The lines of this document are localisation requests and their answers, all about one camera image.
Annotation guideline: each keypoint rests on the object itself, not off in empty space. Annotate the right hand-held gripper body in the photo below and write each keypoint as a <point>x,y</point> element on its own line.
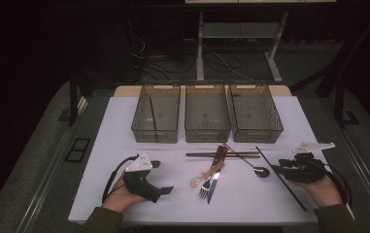
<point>305,170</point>

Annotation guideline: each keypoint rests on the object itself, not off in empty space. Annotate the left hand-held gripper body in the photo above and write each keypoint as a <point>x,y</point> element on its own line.
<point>139,181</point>

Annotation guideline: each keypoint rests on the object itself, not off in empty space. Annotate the metal spoon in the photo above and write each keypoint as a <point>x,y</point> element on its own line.
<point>262,172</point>

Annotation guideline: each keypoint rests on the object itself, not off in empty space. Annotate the black chopstick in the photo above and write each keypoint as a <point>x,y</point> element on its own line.
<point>153,118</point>
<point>294,195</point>

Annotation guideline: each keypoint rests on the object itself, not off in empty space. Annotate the brown wooden chopstick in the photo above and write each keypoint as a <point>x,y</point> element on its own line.
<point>202,156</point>
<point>202,153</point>

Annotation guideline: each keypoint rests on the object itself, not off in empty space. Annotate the translucent orange baby spoon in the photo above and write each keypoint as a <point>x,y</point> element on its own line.
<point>213,171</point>

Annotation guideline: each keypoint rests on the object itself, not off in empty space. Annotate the translucent grey plastic bin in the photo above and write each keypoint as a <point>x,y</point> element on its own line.
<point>207,113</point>
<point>253,113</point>
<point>166,113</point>

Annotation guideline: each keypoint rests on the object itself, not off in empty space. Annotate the person's left hand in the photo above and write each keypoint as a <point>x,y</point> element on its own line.
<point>117,197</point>

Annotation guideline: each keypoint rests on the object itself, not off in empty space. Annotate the person's right hand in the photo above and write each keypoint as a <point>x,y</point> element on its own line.
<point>325,192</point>

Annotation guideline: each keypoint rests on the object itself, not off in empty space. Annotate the black metal stand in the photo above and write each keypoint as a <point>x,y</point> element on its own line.
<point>339,103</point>

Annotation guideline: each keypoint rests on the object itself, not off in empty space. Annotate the black rectangular floor frame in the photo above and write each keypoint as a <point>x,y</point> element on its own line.
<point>75,158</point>

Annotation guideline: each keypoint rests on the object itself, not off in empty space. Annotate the white metal desk frame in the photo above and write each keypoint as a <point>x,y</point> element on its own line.
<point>200,48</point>

